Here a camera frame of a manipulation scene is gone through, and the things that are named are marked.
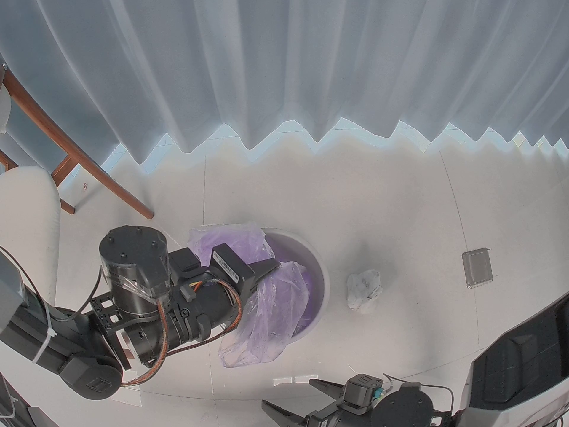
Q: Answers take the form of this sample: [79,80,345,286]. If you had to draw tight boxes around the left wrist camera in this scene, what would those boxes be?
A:
[169,247,202,283]

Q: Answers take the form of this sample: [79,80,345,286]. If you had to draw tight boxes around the crumpled white paper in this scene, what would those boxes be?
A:
[347,270,382,314]

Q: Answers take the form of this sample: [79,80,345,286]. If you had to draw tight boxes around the purple plastic bag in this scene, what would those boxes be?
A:
[187,222,323,368]

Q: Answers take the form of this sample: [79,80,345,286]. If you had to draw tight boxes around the white cushioned wooden chair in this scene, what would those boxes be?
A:
[0,63,155,310]

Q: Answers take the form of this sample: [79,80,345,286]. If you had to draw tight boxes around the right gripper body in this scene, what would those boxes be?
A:
[304,396,383,427]

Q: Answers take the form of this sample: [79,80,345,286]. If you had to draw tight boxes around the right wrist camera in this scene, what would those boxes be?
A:
[344,373,386,416]

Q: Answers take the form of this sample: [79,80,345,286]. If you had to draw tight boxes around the white trash bin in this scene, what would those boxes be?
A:
[261,227,331,341]

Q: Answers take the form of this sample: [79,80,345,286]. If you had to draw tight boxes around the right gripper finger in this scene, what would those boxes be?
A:
[309,378,346,404]
[261,400,309,427]

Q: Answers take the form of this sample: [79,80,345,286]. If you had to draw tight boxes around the white curtain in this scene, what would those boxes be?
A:
[0,0,569,166]

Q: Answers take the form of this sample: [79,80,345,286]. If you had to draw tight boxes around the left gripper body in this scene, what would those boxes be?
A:
[171,244,258,346]

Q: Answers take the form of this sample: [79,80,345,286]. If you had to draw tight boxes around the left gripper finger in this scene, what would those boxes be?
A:
[246,258,282,291]

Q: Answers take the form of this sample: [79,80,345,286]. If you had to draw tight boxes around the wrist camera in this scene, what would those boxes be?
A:
[169,247,202,283]
[344,373,386,416]

